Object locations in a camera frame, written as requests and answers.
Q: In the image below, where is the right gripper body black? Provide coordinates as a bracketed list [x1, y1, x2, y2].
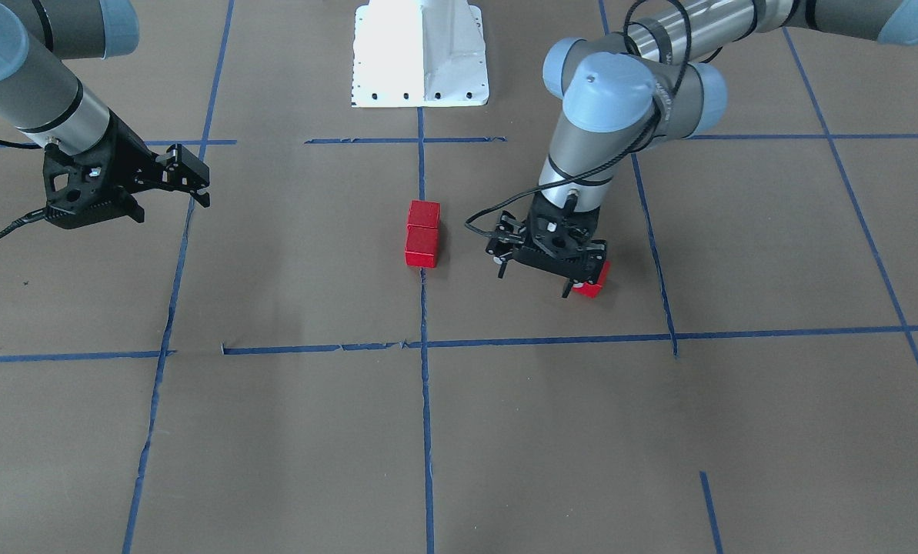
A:
[43, 115, 165, 230]

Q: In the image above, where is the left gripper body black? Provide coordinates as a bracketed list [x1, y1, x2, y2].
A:
[486, 192, 607, 279]

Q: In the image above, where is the red block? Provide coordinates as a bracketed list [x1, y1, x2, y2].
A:
[572, 259, 611, 299]
[406, 199, 441, 230]
[405, 225, 439, 268]

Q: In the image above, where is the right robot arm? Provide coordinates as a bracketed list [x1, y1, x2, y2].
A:
[0, 1, 210, 230]

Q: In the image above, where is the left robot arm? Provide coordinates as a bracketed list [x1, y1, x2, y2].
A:
[466, 1, 918, 297]

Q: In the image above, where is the brown paper table cover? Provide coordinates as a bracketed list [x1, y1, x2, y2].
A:
[0, 1, 918, 553]

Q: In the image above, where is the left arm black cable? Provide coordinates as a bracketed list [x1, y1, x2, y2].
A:
[465, 0, 694, 239]

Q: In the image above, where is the white camera mast pedestal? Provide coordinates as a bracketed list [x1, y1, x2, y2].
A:
[350, 1, 490, 108]

